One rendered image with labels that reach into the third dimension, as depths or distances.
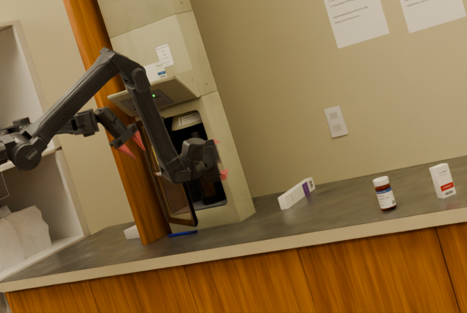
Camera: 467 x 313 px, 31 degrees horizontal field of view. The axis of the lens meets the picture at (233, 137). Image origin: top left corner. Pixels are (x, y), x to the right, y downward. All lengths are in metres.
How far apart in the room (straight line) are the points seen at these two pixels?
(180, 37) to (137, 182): 0.58
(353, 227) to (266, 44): 1.07
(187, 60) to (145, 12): 0.24
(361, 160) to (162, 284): 0.89
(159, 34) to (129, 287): 0.91
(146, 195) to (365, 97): 0.90
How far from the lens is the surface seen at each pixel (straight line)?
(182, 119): 3.03
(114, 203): 3.89
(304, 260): 2.58
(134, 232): 3.34
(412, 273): 2.45
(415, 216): 2.35
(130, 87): 2.43
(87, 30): 3.14
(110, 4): 3.11
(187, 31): 2.97
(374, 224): 2.40
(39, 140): 2.31
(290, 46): 3.21
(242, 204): 3.00
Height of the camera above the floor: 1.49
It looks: 5 degrees down
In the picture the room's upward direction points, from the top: 17 degrees counter-clockwise
